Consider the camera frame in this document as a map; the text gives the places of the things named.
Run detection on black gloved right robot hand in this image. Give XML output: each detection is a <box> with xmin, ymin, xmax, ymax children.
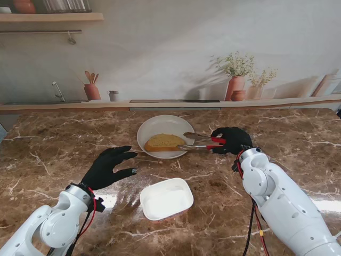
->
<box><xmin>210</xmin><ymin>126</ymin><xmax>253</xmax><ymax>155</ymax></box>

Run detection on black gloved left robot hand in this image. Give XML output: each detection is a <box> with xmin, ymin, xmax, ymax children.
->
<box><xmin>79</xmin><ymin>145</ymin><xmax>139</xmax><ymax>190</ymax></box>

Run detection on red handled metal kitchen tongs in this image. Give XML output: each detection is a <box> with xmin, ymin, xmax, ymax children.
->
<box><xmin>177</xmin><ymin>132</ymin><xmax>227</xmax><ymax>151</ymax></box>

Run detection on toasted bread slice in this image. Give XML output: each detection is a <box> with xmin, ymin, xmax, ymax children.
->
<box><xmin>144</xmin><ymin>133</ymin><xmax>185</xmax><ymax>153</ymax></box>

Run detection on white bento box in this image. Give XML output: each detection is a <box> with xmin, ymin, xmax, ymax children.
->
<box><xmin>140</xmin><ymin>178</ymin><xmax>194</xmax><ymax>222</ymax></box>

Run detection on white round plate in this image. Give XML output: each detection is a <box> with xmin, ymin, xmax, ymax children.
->
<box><xmin>136</xmin><ymin>114</ymin><xmax>197</xmax><ymax>160</ymax></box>

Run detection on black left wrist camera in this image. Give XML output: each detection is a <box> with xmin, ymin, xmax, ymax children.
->
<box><xmin>93</xmin><ymin>196</ymin><xmax>106</xmax><ymax>213</ymax></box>

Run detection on red and black left arm cable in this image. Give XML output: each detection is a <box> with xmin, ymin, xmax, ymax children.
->
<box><xmin>46</xmin><ymin>186</ymin><xmax>98</xmax><ymax>256</ymax></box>

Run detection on red and black arm cable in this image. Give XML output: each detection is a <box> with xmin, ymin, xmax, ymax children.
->
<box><xmin>236</xmin><ymin>150</ymin><xmax>267</xmax><ymax>256</ymax></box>
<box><xmin>46</xmin><ymin>186</ymin><xmax>98</xmax><ymax>256</ymax></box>

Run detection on red and black right arm cable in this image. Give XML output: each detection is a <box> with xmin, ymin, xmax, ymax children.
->
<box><xmin>236</xmin><ymin>150</ymin><xmax>267</xmax><ymax>256</ymax></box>

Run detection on metal hanging rail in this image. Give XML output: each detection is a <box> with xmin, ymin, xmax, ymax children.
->
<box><xmin>0</xmin><ymin>29</ymin><xmax>83</xmax><ymax>45</ymax></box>

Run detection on wooden wall shelf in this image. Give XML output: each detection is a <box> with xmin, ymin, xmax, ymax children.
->
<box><xmin>0</xmin><ymin>12</ymin><xmax>104</xmax><ymax>23</ymax></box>

